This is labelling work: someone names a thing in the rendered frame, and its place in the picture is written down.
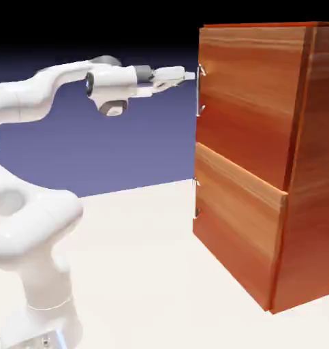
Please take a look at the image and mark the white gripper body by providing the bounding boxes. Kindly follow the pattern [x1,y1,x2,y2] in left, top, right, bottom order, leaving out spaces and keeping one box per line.
[149,65,187,90]

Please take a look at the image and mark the long silver door handle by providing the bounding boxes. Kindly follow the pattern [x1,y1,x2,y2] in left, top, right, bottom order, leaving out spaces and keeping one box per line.
[195,64,208,118]

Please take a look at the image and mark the large wooden cabinet door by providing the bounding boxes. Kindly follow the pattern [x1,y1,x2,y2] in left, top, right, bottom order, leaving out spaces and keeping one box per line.
[195,26,315,192]

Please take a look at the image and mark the reddish wooden cabinet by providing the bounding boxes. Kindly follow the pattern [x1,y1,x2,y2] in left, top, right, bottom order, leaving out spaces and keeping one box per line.
[192,20,329,315]

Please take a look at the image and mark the short silver door handle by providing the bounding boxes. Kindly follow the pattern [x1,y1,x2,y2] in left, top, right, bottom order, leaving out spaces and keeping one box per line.
[192,177,202,221]

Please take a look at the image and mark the small wooden cabinet door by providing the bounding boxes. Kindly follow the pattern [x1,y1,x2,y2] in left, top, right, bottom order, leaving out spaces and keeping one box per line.
[192,142,289,312]

